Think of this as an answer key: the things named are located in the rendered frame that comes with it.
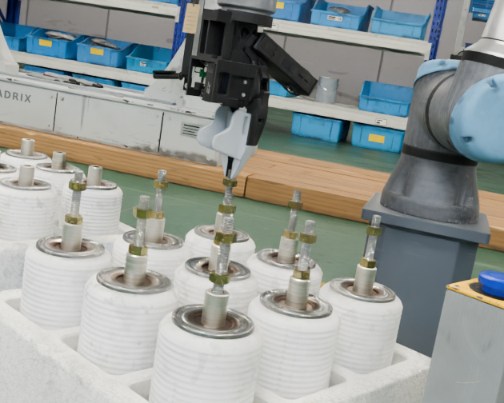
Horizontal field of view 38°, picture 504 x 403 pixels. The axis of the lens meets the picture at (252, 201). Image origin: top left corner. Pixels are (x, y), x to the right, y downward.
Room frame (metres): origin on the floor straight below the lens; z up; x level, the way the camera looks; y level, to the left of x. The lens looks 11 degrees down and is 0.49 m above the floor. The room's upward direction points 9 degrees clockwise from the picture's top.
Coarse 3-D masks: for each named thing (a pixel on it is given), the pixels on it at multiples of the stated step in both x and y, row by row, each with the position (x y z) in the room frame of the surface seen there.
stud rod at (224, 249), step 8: (224, 224) 0.62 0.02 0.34; (232, 224) 0.63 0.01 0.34; (224, 232) 0.63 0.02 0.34; (232, 232) 0.63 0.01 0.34; (224, 248) 0.62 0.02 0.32; (224, 256) 0.62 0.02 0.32; (216, 264) 0.63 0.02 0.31; (224, 264) 0.62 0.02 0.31; (216, 272) 0.63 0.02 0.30; (224, 272) 0.62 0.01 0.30; (216, 288) 0.62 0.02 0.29
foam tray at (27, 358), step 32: (0, 320) 0.73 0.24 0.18; (0, 352) 0.73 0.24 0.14; (32, 352) 0.68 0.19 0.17; (64, 352) 0.67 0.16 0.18; (416, 352) 0.83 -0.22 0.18; (0, 384) 0.72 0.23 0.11; (32, 384) 0.68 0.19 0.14; (64, 384) 0.64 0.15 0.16; (96, 384) 0.62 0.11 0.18; (128, 384) 0.63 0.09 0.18; (256, 384) 0.67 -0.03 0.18; (352, 384) 0.70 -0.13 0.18; (384, 384) 0.72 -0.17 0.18; (416, 384) 0.77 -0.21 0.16
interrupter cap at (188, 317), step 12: (180, 312) 0.63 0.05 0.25; (192, 312) 0.64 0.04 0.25; (228, 312) 0.66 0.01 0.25; (240, 312) 0.66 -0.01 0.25; (180, 324) 0.60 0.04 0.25; (192, 324) 0.61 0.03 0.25; (228, 324) 0.63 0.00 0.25; (240, 324) 0.63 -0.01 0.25; (252, 324) 0.63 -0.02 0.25; (204, 336) 0.59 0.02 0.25; (216, 336) 0.59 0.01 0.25; (228, 336) 0.59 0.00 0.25; (240, 336) 0.60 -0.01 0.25
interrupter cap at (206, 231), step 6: (198, 228) 0.97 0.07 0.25; (204, 228) 0.97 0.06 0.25; (210, 228) 0.98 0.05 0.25; (198, 234) 0.94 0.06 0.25; (204, 234) 0.93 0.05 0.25; (210, 234) 0.94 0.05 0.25; (240, 234) 0.97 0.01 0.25; (246, 234) 0.97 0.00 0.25; (240, 240) 0.93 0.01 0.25; (246, 240) 0.95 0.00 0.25
